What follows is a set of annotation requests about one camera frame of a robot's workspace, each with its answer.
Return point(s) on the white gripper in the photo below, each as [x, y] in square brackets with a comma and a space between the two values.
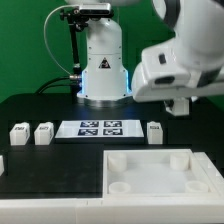
[158, 77]

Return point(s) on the white square tabletop part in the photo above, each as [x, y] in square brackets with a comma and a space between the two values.
[160, 173]

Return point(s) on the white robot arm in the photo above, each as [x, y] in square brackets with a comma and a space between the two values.
[191, 64]

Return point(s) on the white obstacle fence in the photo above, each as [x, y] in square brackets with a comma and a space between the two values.
[115, 210]

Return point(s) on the white block left edge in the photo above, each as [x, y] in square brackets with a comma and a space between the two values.
[1, 165]

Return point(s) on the black camera on stand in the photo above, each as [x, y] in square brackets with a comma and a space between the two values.
[99, 9]

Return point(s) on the black camera stand pole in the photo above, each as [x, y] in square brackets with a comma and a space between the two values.
[74, 40]

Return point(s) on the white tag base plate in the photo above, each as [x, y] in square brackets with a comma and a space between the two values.
[99, 129]

